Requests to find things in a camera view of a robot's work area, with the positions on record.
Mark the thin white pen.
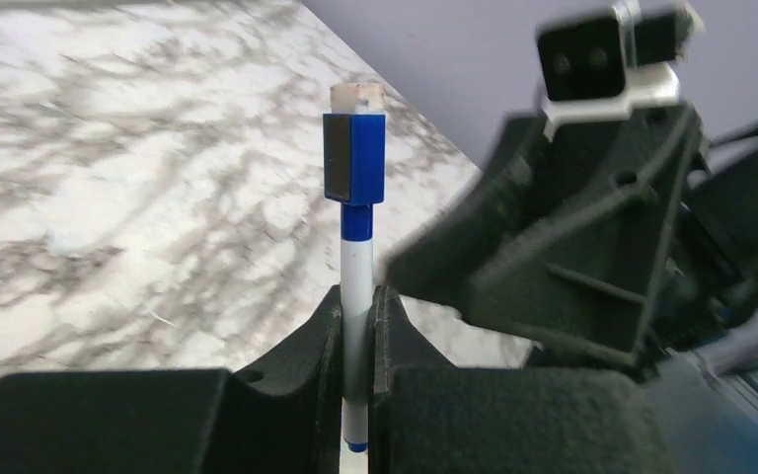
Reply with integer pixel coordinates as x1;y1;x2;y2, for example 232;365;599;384
340;240;374;453

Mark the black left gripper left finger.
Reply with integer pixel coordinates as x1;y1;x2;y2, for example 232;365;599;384
0;287;343;473

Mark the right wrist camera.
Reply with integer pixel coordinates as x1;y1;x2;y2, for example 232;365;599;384
536;1;705;137

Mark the small blue pen cap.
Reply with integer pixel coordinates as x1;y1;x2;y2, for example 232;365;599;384
323;83;386;242

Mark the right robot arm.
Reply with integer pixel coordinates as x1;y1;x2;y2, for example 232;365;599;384
369;102;758;473

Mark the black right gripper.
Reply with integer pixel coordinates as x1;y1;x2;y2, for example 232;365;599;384
385;105;758;379

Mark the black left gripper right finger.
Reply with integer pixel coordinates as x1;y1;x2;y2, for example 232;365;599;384
368;286;676;473

